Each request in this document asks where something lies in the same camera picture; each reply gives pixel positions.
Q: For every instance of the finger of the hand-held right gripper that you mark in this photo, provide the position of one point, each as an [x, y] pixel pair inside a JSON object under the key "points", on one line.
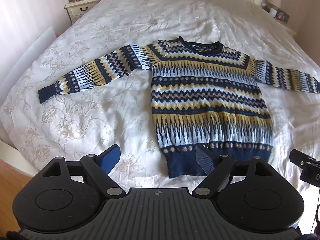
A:
{"points": [[297, 156]]}

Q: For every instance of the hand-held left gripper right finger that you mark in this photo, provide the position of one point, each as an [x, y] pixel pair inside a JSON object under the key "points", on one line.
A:
{"points": [[205, 160]]}

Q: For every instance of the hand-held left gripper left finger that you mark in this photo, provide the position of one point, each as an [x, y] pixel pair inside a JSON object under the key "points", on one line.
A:
{"points": [[110, 158]]}

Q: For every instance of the navy yellow patterned knit sweater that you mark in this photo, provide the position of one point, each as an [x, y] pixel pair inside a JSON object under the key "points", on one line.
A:
{"points": [[207, 100]]}

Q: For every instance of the bed with white floral bedspread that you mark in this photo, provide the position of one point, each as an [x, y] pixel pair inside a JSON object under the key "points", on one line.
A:
{"points": [[105, 62]]}

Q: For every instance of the white candle jar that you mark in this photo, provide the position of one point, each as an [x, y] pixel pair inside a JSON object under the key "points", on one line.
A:
{"points": [[273, 10]]}

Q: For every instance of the cream wooden nightstand with drawer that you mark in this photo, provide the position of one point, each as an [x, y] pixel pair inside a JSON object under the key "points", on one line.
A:
{"points": [[83, 6]]}

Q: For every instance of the dark picture frame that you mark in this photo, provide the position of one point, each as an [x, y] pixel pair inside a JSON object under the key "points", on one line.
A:
{"points": [[282, 15]]}

